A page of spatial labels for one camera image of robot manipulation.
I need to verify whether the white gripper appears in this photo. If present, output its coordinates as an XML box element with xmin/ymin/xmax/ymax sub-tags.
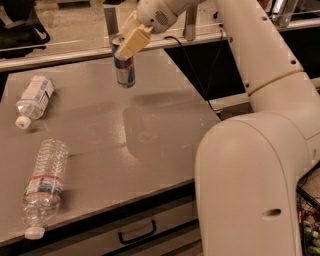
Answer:
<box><xmin>116</xmin><ymin>0</ymin><xmax>178</xmax><ymax>60</ymax></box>

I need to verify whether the redbull can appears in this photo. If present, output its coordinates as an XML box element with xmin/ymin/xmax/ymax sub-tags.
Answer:
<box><xmin>111</xmin><ymin>35</ymin><xmax>136</xmax><ymax>88</ymax></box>

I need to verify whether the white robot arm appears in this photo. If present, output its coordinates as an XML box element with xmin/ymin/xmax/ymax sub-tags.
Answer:
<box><xmin>195</xmin><ymin>0</ymin><xmax>320</xmax><ymax>256</ymax></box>

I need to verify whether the white label plastic bottle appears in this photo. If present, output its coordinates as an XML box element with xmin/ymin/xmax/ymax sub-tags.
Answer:
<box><xmin>15</xmin><ymin>75</ymin><xmax>55</xmax><ymax>129</ymax></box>

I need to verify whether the clear plastic water bottle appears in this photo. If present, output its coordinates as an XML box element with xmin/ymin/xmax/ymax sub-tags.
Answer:
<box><xmin>21</xmin><ymin>139</ymin><xmax>68</xmax><ymax>240</ymax></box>

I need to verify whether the black office chair left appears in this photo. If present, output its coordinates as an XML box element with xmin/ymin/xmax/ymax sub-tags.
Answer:
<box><xmin>0</xmin><ymin>0</ymin><xmax>51</xmax><ymax>59</ymax></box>

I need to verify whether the left metal bracket post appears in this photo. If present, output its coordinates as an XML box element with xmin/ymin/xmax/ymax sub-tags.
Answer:
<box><xmin>104</xmin><ymin>7</ymin><xmax>119</xmax><ymax>42</ymax></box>

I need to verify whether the metal bracket post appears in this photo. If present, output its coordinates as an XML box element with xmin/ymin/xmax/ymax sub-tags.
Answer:
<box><xmin>183</xmin><ymin>5</ymin><xmax>198</xmax><ymax>41</ymax></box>
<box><xmin>104</xmin><ymin>7</ymin><xmax>119</xmax><ymax>42</ymax></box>
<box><xmin>271</xmin><ymin>0</ymin><xmax>298</xmax><ymax>28</ymax></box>

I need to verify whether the middle metal bracket post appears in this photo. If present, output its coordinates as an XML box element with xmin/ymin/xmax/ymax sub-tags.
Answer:
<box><xmin>183</xmin><ymin>5</ymin><xmax>198</xmax><ymax>41</ymax></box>

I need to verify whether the black cable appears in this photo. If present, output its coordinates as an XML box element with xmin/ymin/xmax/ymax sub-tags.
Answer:
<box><xmin>163</xmin><ymin>29</ymin><xmax>224</xmax><ymax>111</ymax></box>

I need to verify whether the right metal bracket post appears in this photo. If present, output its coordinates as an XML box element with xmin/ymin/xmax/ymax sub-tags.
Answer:
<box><xmin>271</xmin><ymin>0</ymin><xmax>298</xmax><ymax>28</ymax></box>

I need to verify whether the black drawer handle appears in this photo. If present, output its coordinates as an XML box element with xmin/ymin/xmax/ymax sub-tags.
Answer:
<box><xmin>118</xmin><ymin>219</ymin><xmax>157</xmax><ymax>245</ymax></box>

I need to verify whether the wire basket of items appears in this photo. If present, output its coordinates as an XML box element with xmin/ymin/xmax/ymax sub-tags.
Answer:
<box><xmin>297</xmin><ymin>187</ymin><xmax>320</xmax><ymax>256</ymax></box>

